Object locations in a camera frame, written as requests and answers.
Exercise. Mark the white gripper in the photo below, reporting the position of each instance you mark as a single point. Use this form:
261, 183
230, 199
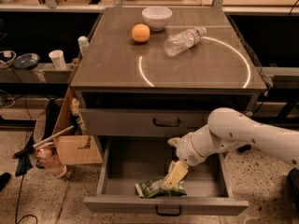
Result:
186, 149

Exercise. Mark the green jalapeno chip bag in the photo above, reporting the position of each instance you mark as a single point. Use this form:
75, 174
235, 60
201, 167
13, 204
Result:
153, 188

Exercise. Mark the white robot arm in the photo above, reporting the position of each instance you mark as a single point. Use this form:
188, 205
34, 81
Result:
227, 129

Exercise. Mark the open grey middle drawer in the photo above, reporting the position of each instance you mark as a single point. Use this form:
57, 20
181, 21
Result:
128, 161

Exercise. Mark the grey drawer cabinet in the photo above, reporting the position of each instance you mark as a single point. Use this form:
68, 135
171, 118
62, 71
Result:
118, 73

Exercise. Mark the grey top drawer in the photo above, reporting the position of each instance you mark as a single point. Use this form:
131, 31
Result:
141, 122

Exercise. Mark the brown cardboard box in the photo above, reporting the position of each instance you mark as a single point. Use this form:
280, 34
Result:
75, 146

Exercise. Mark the clear plastic water bottle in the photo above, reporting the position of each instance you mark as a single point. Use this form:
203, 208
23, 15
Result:
178, 43

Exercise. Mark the orange fruit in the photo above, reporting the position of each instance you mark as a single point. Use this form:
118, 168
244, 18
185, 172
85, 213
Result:
141, 33

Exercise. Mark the pink plastic container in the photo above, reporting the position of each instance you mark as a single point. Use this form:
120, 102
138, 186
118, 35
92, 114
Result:
49, 159

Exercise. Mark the white bowl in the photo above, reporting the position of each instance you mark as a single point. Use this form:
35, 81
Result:
156, 17

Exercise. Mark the white bottle beside cabinet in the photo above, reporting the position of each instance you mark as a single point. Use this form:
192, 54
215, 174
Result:
83, 43

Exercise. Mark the white paper cup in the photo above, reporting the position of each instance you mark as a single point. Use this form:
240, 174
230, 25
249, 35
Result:
57, 57

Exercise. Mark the grey side shelf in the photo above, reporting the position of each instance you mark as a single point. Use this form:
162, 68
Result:
43, 73

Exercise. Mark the dark round plate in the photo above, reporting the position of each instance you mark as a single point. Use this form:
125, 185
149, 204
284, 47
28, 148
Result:
26, 61

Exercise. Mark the small bowl at left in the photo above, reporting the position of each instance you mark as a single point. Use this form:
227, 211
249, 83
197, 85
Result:
7, 58

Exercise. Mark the long handled tool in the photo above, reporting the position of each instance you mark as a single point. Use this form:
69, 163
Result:
27, 150

